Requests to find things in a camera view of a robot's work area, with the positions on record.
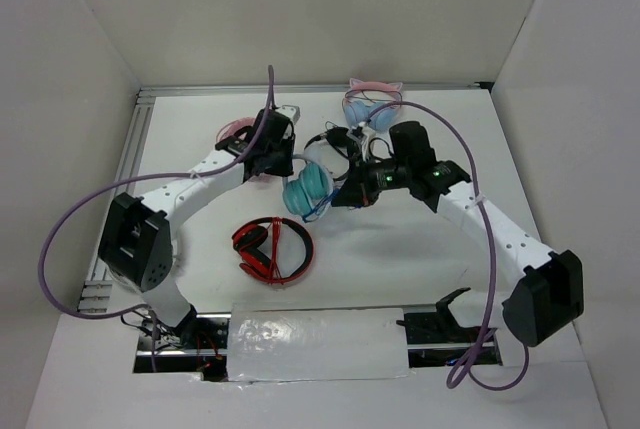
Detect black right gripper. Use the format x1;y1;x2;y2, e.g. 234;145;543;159
330;151;411;207

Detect blue headphone cable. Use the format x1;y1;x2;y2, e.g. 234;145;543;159
302;188;361;223

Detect teal cat-ear headphones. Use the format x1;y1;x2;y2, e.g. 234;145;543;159
282;151;342;223

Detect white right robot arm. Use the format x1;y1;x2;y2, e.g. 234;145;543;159
331;121;584;347

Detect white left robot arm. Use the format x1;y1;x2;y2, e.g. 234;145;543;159
98;105;300;348

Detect pink gaming headphones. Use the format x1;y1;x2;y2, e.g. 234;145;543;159
214;116;276;186

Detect red and black headphones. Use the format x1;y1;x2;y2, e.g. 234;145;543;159
231;217;315;285

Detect light blue cat-ear headphones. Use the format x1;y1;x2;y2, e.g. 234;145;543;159
342;78;403;133

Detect white headphones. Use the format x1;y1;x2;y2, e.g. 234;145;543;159
171;230;184;271

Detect white taped cover sheet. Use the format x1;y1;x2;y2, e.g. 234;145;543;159
226;308;410;383

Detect black wired headphones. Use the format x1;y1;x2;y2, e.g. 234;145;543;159
302;124;361;183

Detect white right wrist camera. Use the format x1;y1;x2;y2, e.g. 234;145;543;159
347;123;380;162

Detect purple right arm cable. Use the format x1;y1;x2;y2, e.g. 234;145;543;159
357;101;529;391

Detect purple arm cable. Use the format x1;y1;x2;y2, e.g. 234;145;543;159
38;65;279;373
357;101;529;391

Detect metal base rail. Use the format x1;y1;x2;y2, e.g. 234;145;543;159
133;303;479;383

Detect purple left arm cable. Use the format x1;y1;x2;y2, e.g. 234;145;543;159
38;65;279;373

